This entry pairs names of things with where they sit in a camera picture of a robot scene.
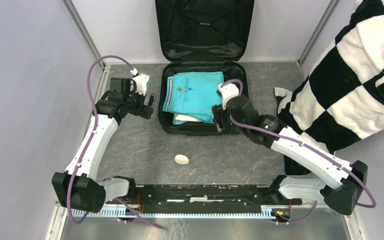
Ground light mint garment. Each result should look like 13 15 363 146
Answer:
173 113 214 125

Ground turquoise shorts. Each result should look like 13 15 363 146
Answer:
161 71 225 117

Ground white oval soap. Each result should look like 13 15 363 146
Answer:
174 154 190 165

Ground black suitcase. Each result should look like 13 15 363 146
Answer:
155 0 255 136

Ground white garment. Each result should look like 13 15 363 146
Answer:
173 113 207 125

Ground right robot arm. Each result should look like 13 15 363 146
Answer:
211 95 376 216

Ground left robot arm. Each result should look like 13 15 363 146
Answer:
51 73 156 213

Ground black white checkered blanket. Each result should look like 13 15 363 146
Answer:
274 0 384 176

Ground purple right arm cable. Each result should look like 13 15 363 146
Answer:
219 78 378 226

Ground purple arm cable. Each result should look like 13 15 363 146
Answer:
219 78 378 226
66 55 165 230

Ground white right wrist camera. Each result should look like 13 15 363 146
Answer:
218 83 240 110

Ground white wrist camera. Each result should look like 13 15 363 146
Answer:
130 68 150 96
218 83 240 110

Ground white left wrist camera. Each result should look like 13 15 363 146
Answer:
130 68 150 96

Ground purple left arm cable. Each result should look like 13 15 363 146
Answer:
66 55 165 230

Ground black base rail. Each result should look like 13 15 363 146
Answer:
120 184 303 214

